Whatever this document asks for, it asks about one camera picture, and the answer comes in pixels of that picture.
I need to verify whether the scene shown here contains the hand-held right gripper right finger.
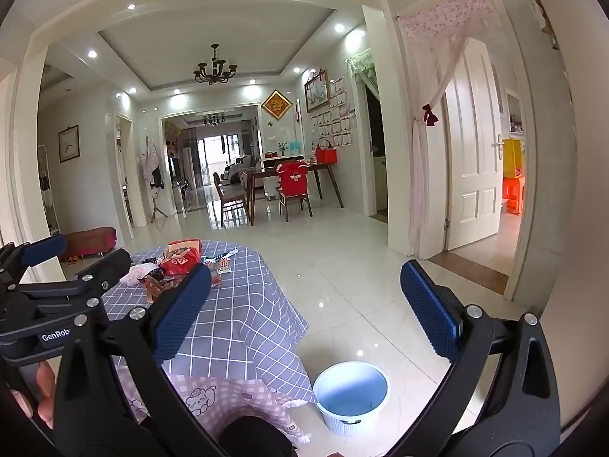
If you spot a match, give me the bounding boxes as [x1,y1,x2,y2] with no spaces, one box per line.
[400,259,562,457]

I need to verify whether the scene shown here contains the framed wall painting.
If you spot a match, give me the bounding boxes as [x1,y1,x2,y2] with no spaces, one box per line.
[304,69,330,112]

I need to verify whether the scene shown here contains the white standing air conditioner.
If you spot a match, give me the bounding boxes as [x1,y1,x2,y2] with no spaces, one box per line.
[181,147,196,189]

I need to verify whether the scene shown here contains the person's black trousers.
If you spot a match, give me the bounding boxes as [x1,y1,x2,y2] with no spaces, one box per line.
[216,416,296,457]

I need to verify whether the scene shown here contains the white plastic bin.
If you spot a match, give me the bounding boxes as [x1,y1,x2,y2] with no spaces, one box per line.
[312,362,391,437]

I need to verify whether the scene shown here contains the wooden chair with red cover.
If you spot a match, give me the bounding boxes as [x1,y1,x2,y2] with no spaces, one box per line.
[276,161,313,222]

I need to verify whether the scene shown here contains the group of wall certificates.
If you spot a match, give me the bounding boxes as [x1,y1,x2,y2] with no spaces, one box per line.
[310,75,353,148]

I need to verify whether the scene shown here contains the white rack with bags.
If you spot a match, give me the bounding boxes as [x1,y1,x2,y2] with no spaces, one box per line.
[38,145,60,229]

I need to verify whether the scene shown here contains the dark wooden dining table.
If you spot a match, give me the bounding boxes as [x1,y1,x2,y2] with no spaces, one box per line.
[242,162,344,226]

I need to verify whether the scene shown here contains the green curtain valance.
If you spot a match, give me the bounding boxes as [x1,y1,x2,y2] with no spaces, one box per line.
[345,48,376,101]

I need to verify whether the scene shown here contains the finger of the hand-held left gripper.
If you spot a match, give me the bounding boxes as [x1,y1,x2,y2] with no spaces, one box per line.
[0,234,67,289]
[19,248,132,297]

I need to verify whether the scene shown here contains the blue white tube packet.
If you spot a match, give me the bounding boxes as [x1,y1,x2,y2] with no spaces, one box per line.
[201,249,239,265]

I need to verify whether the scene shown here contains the white tissue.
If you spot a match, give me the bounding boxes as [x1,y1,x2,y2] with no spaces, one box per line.
[119,267,153,284]

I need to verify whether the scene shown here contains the wooden coat stand with clothes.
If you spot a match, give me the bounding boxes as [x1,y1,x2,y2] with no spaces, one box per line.
[139,137,168,224]

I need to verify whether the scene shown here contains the red diamond wall decoration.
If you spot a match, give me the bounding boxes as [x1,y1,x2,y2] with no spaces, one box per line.
[261,88,292,117]

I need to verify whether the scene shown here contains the pink printed blanket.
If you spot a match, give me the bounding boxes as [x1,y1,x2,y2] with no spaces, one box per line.
[116,366,312,443]

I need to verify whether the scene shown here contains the red gift bag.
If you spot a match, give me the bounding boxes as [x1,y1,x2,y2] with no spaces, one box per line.
[315,137,338,164]

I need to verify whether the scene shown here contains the person's left hand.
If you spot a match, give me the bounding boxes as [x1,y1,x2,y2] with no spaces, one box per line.
[10,361,60,431]

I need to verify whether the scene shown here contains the wooden dining chair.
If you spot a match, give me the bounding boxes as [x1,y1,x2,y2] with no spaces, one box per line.
[212,171,251,227]

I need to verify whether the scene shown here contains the orange plastic stool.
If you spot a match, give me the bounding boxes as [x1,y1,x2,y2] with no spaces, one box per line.
[503,175,526,215]

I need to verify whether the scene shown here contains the grey armchair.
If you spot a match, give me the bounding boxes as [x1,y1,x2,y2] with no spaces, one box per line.
[223,155,258,184]

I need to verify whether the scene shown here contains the small framed picture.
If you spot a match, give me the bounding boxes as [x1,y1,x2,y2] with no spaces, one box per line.
[58,125,80,161]

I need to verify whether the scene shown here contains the white panelled door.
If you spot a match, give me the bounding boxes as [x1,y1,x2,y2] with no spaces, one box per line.
[442,38,504,251]

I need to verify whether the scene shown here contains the pink lace curtain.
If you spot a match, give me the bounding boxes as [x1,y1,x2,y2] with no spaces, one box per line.
[399,0,493,258]

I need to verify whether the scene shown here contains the yellow cabinet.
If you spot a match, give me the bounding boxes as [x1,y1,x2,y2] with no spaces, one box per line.
[503,138,524,177]

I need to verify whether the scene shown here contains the brown red snack wrapper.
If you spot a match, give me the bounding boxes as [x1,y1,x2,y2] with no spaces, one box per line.
[143,273,178,303]

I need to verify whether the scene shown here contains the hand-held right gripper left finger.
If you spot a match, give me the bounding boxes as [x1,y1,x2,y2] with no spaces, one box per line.
[53,263,215,457]

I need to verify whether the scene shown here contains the red white patterned packet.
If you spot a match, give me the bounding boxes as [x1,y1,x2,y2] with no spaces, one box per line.
[209,257,232,287]

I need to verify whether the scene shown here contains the grey checked tablecloth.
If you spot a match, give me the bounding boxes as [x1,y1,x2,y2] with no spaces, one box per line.
[102,246,317,396]

